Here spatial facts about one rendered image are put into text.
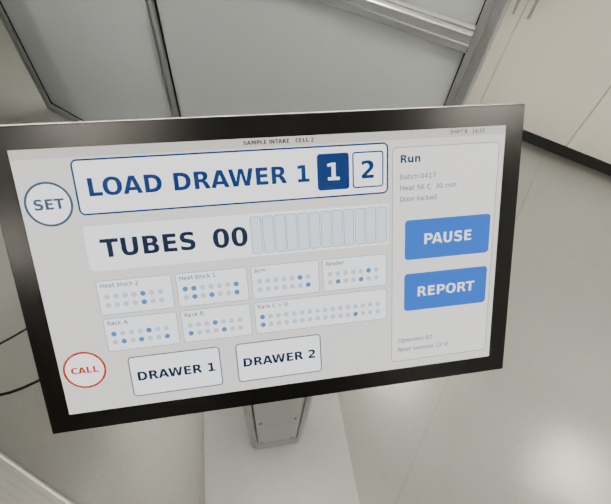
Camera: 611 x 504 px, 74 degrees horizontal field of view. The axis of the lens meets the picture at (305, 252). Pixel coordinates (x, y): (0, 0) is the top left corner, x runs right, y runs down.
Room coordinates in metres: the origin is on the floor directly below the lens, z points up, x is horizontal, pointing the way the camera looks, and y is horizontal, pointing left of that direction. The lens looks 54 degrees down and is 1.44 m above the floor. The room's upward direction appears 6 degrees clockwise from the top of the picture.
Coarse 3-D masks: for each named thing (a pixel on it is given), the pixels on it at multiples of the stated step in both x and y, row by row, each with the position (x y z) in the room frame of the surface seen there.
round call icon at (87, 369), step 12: (60, 360) 0.13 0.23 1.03; (72, 360) 0.13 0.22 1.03; (84, 360) 0.13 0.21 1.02; (96, 360) 0.13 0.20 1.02; (72, 372) 0.12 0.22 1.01; (84, 372) 0.12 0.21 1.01; (96, 372) 0.12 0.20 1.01; (108, 372) 0.12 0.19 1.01; (72, 384) 0.11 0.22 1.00; (84, 384) 0.11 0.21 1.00; (96, 384) 0.11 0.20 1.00; (108, 384) 0.11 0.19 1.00
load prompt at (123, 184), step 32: (96, 160) 0.26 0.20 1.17; (128, 160) 0.27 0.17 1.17; (160, 160) 0.27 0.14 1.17; (192, 160) 0.28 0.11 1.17; (224, 160) 0.29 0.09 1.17; (256, 160) 0.29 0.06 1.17; (288, 160) 0.30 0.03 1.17; (320, 160) 0.31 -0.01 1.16; (352, 160) 0.31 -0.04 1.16; (384, 160) 0.32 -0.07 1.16; (96, 192) 0.24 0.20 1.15; (128, 192) 0.25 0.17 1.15; (160, 192) 0.26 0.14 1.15; (192, 192) 0.26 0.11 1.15; (224, 192) 0.27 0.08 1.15; (256, 192) 0.27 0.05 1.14; (288, 192) 0.28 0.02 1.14; (320, 192) 0.29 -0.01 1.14; (352, 192) 0.29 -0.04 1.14; (384, 192) 0.30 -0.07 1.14
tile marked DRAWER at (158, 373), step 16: (176, 352) 0.15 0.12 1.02; (192, 352) 0.15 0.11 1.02; (208, 352) 0.15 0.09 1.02; (128, 368) 0.13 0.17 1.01; (144, 368) 0.13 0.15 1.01; (160, 368) 0.13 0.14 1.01; (176, 368) 0.14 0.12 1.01; (192, 368) 0.14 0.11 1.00; (208, 368) 0.14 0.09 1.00; (144, 384) 0.12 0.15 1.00; (160, 384) 0.12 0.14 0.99; (176, 384) 0.13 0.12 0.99; (192, 384) 0.13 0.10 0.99; (208, 384) 0.13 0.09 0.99
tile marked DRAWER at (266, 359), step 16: (304, 336) 0.18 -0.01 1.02; (320, 336) 0.19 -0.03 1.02; (240, 352) 0.16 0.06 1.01; (256, 352) 0.16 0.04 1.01; (272, 352) 0.17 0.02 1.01; (288, 352) 0.17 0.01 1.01; (304, 352) 0.17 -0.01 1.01; (320, 352) 0.17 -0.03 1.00; (240, 368) 0.15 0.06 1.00; (256, 368) 0.15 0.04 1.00; (272, 368) 0.15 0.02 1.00; (288, 368) 0.16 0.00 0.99; (304, 368) 0.16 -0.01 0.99; (320, 368) 0.16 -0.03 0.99
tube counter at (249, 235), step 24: (240, 216) 0.26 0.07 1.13; (264, 216) 0.26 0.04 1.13; (288, 216) 0.26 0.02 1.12; (312, 216) 0.27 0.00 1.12; (336, 216) 0.27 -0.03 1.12; (360, 216) 0.28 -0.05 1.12; (384, 216) 0.28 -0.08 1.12; (216, 240) 0.24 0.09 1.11; (240, 240) 0.24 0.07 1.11; (264, 240) 0.24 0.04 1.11; (288, 240) 0.25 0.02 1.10; (312, 240) 0.25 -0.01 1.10; (336, 240) 0.26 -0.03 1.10; (360, 240) 0.26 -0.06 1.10; (384, 240) 0.27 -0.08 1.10
